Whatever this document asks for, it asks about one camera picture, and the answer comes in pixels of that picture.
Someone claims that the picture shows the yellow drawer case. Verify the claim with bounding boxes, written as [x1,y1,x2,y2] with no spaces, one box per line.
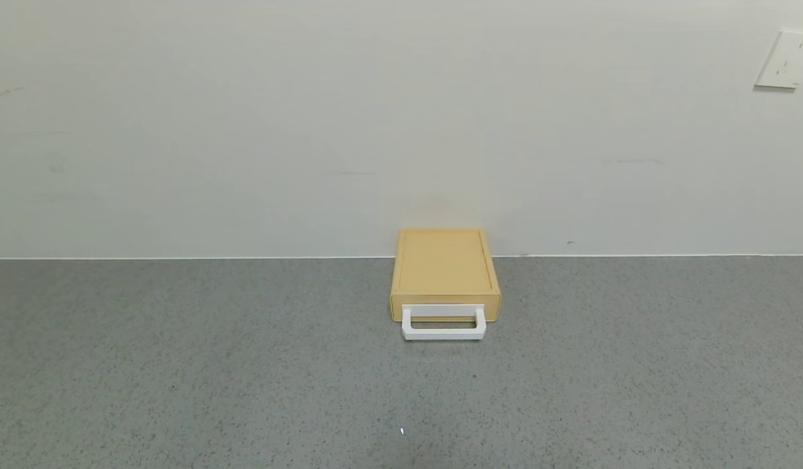
[391,228,501,300]

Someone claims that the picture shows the white wall outlet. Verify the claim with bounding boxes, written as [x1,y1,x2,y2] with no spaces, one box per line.
[754,30,803,90]

